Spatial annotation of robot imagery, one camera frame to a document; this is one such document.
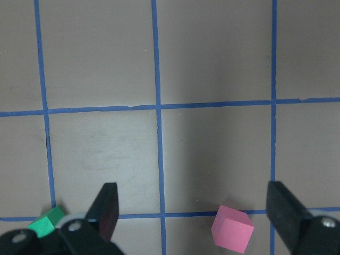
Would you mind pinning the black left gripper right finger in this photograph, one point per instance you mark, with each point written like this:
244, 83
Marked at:
303, 231

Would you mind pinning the green cube near left base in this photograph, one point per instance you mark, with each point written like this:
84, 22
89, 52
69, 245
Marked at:
46, 223

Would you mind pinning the pink cube near centre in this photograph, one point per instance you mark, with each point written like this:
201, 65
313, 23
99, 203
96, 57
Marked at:
232, 229

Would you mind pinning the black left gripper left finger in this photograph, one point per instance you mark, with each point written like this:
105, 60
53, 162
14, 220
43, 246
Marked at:
92, 233

